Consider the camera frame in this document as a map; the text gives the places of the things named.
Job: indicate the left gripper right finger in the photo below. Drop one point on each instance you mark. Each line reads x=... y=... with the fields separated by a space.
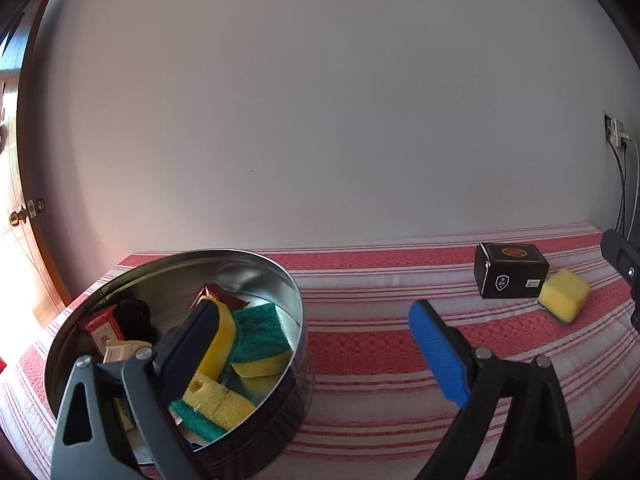
x=536 y=441

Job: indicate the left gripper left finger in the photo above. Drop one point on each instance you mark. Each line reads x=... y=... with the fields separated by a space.
x=90 y=441

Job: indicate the green yellow sponge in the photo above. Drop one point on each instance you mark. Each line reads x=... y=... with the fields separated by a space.
x=210 y=410

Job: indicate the beige snack packet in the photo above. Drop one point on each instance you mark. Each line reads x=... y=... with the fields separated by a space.
x=117 y=350

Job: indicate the red snack packet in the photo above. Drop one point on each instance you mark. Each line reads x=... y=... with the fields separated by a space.
x=102 y=328

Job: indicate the black knotted cloth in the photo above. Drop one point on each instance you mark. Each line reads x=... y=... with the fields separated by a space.
x=133 y=318

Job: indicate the black gift box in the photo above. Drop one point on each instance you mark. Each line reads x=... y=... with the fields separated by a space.
x=509 y=271

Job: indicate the green scouring sponge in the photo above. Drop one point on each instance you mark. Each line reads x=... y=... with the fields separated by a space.
x=261 y=348

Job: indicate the small red candy packet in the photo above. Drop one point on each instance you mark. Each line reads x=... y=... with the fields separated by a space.
x=218 y=295

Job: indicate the yellow sponge front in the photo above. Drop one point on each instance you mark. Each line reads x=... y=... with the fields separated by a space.
x=219 y=351

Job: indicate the round metal tin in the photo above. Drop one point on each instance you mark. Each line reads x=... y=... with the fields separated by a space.
x=167 y=285

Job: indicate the wooden door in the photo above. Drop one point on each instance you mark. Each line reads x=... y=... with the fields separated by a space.
x=31 y=286

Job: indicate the red striped tablecloth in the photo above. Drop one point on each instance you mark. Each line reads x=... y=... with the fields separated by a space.
x=385 y=385

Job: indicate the brass door knob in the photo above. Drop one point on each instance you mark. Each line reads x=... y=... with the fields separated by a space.
x=30 y=210

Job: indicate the wall power socket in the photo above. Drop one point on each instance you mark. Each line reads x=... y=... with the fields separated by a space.
x=615 y=132

